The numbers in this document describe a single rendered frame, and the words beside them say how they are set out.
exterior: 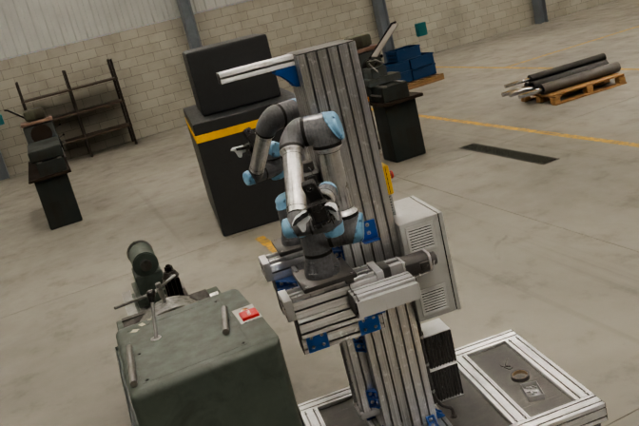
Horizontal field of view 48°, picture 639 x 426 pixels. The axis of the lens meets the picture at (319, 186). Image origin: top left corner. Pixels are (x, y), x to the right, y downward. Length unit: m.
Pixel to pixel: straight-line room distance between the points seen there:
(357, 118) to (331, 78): 0.20
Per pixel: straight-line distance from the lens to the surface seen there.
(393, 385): 3.40
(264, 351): 2.29
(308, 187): 2.35
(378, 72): 9.00
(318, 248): 2.85
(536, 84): 10.81
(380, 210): 3.09
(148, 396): 2.27
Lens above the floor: 2.25
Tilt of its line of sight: 15 degrees down
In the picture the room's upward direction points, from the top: 14 degrees counter-clockwise
